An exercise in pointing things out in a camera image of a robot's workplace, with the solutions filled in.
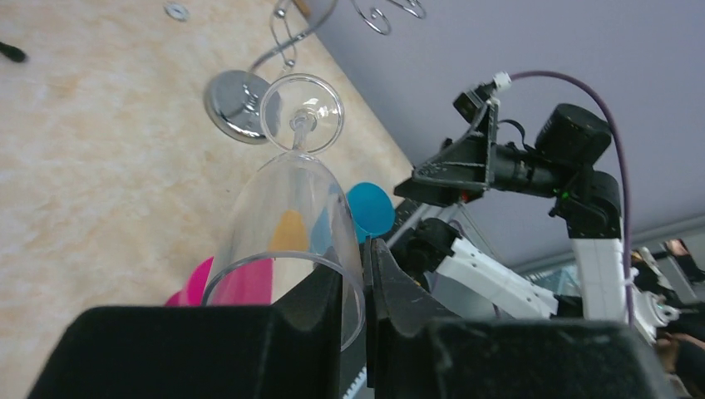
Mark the chrome wine glass rack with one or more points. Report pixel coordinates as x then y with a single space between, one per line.
232 98

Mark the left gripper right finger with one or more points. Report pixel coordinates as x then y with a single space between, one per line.
417 348

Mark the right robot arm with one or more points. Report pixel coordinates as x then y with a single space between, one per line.
560 166

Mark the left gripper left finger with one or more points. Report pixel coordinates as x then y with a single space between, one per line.
289 349

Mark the tall clear flute glass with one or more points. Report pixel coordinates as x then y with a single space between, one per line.
308 121

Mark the magenta plastic goblet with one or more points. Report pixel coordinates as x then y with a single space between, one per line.
250 284

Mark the blue plastic goblet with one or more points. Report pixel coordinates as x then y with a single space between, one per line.
372 210

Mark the orange plastic goblet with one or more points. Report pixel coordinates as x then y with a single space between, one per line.
290 233

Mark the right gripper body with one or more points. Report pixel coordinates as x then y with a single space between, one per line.
513 170

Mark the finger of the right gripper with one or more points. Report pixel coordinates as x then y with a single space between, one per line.
462 171

